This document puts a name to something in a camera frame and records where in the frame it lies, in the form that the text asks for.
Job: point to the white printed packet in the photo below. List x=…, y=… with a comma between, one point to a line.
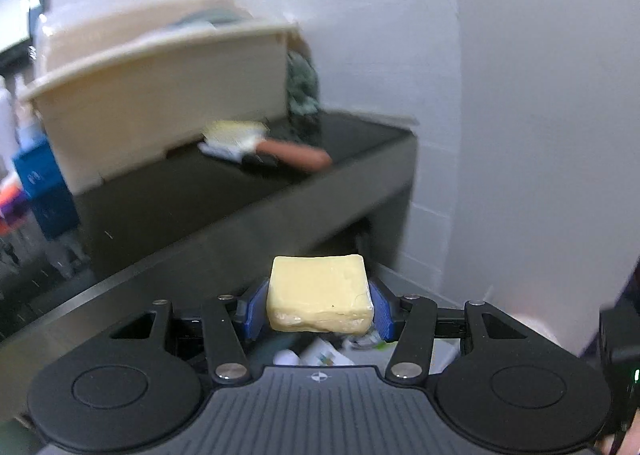
x=327, y=355

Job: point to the white plastic bottle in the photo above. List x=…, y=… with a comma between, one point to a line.
x=7, y=120

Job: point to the blue plastic crate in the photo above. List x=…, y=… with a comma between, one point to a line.
x=45, y=190

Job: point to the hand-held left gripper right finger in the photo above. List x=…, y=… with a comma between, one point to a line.
x=378, y=311

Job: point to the white and green packet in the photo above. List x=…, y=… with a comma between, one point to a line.
x=367, y=339

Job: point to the dark green scrubbing cloth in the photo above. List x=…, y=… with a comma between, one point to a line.
x=301, y=85

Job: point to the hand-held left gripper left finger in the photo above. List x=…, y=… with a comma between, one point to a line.
x=254, y=313

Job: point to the yellow sponge block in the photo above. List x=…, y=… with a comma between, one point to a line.
x=320, y=292

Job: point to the beige plastic bin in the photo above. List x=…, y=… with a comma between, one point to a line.
x=150, y=90

